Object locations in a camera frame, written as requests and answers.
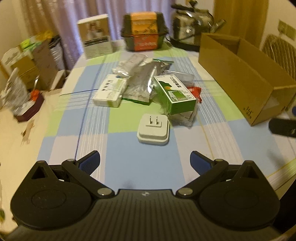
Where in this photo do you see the white plug adapter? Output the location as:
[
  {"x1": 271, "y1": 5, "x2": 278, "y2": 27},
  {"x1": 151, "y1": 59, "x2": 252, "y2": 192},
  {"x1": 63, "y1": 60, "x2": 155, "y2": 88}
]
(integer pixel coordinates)
[{"x1": 137, "y1": 113, "x2": 170, "y2": 146}]

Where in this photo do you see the green white carton box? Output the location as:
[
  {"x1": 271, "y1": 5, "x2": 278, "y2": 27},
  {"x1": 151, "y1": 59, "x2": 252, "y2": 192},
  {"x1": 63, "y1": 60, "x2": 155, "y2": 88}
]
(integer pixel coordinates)
[{"x1": 154, "y1": 74, "x2": 197, "y2": 115}]

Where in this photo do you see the red candy packet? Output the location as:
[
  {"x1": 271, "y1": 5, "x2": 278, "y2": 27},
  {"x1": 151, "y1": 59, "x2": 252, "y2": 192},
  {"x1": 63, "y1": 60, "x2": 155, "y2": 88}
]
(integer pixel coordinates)
[{"x1": 187, "y1": 86, "x2": 202, "y2": 103}]

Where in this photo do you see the white green medicine box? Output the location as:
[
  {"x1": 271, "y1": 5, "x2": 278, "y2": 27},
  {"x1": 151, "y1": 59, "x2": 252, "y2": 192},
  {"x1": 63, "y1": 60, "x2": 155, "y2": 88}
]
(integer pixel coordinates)
[{"x1": 92, "y1": 74, "x2": 127, "y2": 108}]

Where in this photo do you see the silver foil bag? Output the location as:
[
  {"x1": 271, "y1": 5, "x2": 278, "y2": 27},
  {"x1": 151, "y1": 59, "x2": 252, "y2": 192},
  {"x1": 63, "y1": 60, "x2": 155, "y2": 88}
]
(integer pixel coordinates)
[{"x1": 122, "y1": 59, "x2": 174, "y2": 105}]

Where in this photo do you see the clear plastic item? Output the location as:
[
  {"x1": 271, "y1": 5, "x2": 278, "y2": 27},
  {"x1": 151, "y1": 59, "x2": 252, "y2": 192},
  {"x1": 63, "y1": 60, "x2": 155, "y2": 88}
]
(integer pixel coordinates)
[{"x1": 112, "y1": 53, "x2": 147, "y2": 78}]

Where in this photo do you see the clear blister pack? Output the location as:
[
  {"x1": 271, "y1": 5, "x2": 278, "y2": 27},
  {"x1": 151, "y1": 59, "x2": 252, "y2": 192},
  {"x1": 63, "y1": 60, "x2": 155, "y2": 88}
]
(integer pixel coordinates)
[{"x1": 153, "y1": 74, "x2": 198, "y2": 127}]

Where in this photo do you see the brown cardboard box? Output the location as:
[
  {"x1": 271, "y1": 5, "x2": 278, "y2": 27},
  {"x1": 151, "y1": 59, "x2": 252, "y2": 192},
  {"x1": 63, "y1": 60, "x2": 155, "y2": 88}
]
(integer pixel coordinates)
[{"x1": 199, "y1": 33, "x2": 295, "y2": 126}]

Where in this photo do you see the dark red wooden stool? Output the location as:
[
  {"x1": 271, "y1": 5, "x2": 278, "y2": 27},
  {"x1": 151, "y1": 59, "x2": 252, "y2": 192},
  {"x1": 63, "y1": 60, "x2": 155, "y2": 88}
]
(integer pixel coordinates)
[{"x1": 14, "y1": 92, "x2": 45, "y2": 123}]

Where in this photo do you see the white plastic bag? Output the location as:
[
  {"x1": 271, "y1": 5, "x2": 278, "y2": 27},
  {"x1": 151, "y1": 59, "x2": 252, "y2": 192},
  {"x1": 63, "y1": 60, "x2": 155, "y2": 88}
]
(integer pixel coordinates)
[{"x1": 1, "y1": 67, "x2": 29, "y2": 115}]

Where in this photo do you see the brown curtain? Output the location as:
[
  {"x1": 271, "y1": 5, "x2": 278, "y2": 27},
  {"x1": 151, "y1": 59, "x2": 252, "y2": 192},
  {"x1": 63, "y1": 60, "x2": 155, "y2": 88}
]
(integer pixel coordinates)
[{"x1": 214, "y1": 0, "x2": 269, "y2": 47}]

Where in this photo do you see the cardboard boxes pile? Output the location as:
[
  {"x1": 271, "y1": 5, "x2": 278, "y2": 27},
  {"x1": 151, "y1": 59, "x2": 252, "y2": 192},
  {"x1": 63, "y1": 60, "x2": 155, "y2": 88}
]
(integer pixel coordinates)
[{"x1": 1, "y1": 35, "x2": 67, "y2": 91}]

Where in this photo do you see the white product box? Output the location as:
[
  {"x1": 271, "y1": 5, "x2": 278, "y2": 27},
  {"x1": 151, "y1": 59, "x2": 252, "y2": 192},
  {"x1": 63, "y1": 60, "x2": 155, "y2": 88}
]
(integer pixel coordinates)
[{"x1": 77, "y1": 14, "x2": 113, "y2": 59}]

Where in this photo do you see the stainless steel kettle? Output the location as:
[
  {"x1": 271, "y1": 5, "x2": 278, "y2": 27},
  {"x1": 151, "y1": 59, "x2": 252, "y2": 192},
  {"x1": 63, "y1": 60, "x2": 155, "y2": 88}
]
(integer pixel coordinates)
[{"x1": 169, "y1": 1, "x2": 226, "y2": 52}]

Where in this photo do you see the black orange meal box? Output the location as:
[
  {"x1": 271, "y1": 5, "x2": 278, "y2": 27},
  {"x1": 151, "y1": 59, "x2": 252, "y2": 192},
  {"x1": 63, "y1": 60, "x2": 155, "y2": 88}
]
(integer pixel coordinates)
[{"x1": 121, "y1": 11, "x2": 169, "y2": 52}]

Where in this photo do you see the purple curtain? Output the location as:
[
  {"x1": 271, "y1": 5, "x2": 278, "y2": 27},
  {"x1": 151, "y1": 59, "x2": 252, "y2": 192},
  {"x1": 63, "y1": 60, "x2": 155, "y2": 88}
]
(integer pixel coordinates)
[{"x1": 21, "y1": 1, "x2": 174, "y2": 69}]

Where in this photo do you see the wall socket double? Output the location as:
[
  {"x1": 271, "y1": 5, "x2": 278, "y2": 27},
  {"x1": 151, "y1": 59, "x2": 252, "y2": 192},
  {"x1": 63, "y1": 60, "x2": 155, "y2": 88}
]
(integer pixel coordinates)
[{"x1": 277, "y1": 20, "x2": 296, "y2": 40}]

